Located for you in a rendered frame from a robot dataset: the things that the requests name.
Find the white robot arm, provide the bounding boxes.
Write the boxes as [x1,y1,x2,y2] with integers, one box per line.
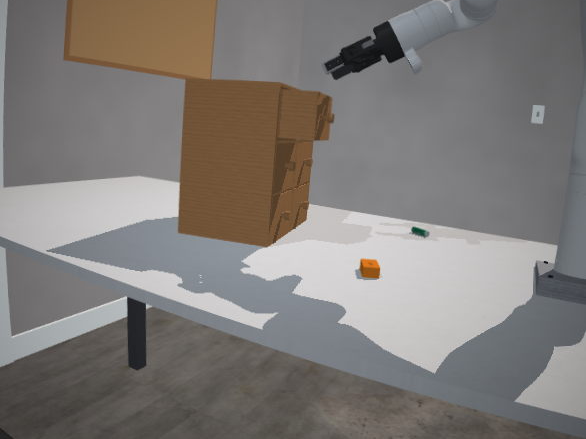
[388,0,586,279]

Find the brown wooden chest of drawers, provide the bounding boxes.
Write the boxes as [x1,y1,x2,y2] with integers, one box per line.
[178,78,313,247]

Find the brown wooden drawer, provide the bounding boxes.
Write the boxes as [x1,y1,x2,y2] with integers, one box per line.
[291,183,309,228]
[269,189,292,243]
[277,89,334,141]
[294,142,313,184]
[273,141,296,191]

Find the orange 9v battery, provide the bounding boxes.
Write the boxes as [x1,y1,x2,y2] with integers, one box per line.
[360,259,380,279]

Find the green battery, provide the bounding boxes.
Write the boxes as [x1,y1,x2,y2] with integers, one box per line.
[412,227,430,237]

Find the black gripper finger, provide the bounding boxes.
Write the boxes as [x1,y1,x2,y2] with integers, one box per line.
[331,56,382,80]
[322,36,376,74]

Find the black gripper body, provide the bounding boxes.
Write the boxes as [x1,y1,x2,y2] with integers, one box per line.
[359,21,405,63]

